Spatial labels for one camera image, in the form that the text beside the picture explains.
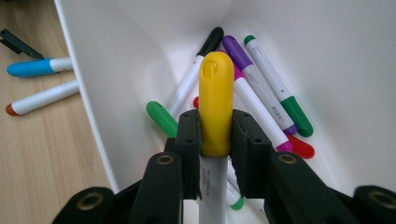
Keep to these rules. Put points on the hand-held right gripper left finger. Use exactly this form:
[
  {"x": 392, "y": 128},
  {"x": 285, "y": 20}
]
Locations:
[{"x": 190, "y": 149}]

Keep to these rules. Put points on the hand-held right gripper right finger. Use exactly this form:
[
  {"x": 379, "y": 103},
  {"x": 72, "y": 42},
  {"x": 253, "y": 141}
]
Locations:
[{"x": 252, "y": 155}]

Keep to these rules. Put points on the light blue cap marker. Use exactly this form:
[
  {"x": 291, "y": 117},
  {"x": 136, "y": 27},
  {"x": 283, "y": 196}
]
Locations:
[{"x": 31, "y": 67}]

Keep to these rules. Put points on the light green cap marker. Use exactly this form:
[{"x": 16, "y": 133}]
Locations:
[{"x": 162, "y": 118}]

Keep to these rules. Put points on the pink cap marker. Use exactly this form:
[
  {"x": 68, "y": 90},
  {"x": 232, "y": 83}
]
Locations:
[{"x": 258, "y": 109}]

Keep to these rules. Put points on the red cap marker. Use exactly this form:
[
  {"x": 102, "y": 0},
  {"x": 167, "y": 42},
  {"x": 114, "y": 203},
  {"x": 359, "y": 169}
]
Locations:
[{"x": 302, "y": 148}]

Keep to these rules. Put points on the yellow cap marker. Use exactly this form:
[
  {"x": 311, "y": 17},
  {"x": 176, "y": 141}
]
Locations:
[{"x": 216, "y": 102}]

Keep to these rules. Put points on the brown-red cap marker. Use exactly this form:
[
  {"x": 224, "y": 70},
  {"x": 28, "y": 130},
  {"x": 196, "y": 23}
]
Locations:
[{"x": 43, "y": 98}]

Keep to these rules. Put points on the black cap marker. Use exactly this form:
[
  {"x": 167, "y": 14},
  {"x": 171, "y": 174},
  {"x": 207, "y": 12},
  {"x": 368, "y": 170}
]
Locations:
[{"x": 190, "y": 81}]

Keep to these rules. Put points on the dark green cap marker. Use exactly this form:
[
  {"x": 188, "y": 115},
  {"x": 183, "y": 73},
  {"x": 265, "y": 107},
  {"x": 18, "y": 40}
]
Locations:
[{"x": 280, "y": 87}]

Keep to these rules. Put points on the purple cap marker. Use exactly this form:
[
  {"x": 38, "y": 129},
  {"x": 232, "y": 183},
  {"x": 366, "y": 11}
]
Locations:
[{"x": 258, "y": 77}]

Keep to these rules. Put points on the white plastic bin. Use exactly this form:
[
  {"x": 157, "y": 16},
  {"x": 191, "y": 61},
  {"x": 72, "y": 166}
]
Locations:
[{"x": 124, "y": 62}]

